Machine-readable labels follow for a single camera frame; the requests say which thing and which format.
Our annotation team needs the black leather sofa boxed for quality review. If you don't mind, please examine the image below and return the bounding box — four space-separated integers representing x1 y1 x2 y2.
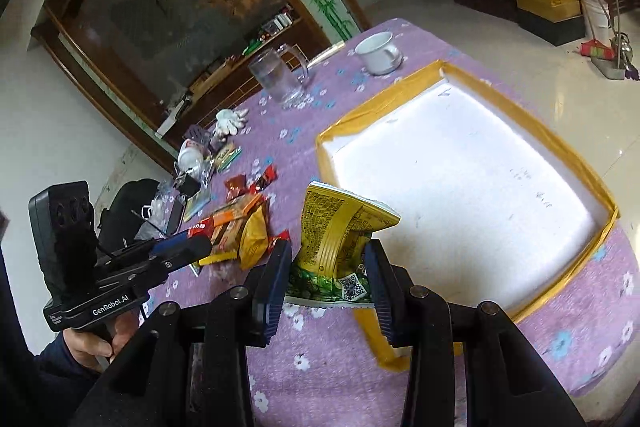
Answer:
95 179 161 243

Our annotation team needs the clear plastic bag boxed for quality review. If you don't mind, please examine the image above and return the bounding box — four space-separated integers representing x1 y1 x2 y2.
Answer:
135 179 176 240

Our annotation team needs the black phone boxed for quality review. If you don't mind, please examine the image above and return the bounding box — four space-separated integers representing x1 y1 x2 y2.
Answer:
166 202 186 235

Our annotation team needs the green flat packet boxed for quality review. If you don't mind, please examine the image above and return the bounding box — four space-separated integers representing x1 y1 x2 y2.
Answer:
212 143 244 171

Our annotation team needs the large yellow green snack packet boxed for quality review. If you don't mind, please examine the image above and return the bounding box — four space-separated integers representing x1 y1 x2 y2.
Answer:
286 181 402 308

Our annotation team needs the white plastic jar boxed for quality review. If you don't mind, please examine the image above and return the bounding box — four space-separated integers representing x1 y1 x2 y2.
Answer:
177 138 207 172

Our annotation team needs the dark grey plastic piece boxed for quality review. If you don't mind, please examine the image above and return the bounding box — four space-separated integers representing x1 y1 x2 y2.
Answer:
189 124 216 148

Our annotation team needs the grey dustpan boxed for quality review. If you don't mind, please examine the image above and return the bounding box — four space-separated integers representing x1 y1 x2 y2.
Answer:
590 57 628 82

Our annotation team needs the clear glass mug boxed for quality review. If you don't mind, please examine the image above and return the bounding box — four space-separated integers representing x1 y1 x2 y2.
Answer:
248 44 312 110

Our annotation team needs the person's left hand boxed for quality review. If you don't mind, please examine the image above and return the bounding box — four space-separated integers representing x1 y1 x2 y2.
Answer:
65 308 144 370

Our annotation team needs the white bucket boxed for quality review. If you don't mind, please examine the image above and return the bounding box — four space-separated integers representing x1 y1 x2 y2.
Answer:
580 0 612 48

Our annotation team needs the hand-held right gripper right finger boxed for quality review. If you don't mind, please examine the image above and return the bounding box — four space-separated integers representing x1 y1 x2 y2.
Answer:
363 238 587 427

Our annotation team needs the teal booklet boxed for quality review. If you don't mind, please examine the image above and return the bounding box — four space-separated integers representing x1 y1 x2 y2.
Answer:
182 189 213 223

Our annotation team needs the red green broom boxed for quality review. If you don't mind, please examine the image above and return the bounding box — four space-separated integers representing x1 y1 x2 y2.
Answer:
580 39 617 60

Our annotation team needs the white enamel mug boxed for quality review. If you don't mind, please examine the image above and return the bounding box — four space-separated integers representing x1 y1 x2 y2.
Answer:
355 32 403 76

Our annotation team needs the white tray with yellow tape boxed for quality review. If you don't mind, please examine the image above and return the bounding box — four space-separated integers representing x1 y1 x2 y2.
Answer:
315 61 621 373

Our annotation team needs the small black box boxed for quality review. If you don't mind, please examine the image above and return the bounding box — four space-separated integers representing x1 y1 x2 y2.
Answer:
175 172 201 198

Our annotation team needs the beige flat strip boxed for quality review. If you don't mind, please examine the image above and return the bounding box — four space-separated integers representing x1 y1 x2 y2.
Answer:
306 42 347 70

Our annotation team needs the yellow chips packet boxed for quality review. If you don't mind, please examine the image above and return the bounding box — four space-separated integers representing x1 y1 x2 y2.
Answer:
239 207 273 270

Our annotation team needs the person's left forearm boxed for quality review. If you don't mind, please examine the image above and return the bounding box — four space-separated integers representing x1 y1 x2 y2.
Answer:
0 247 108 427

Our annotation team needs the white work glove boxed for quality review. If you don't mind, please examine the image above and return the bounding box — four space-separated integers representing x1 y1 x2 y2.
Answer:
215 108 249 136

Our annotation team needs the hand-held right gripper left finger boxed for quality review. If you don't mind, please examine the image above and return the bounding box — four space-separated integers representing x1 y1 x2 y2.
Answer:
70 238 294 427

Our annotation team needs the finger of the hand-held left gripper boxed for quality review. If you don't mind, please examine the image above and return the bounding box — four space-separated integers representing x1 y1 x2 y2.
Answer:
150 233 201 258
150 237 214 269

